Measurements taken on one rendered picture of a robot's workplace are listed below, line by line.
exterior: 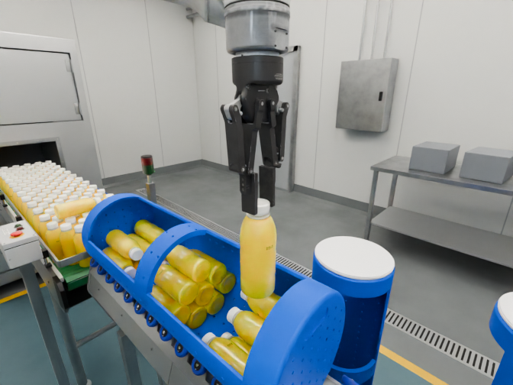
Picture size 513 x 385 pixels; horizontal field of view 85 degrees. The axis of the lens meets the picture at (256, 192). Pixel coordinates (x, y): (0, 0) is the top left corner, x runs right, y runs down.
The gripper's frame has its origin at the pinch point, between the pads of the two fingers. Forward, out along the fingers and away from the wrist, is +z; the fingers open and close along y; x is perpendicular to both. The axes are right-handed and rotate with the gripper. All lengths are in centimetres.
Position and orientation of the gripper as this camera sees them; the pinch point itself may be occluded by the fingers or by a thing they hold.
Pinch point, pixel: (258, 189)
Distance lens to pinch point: 47.0
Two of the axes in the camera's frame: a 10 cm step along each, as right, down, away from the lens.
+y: 6.6, -2.5, 7.0
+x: -7.5, -2.1, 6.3
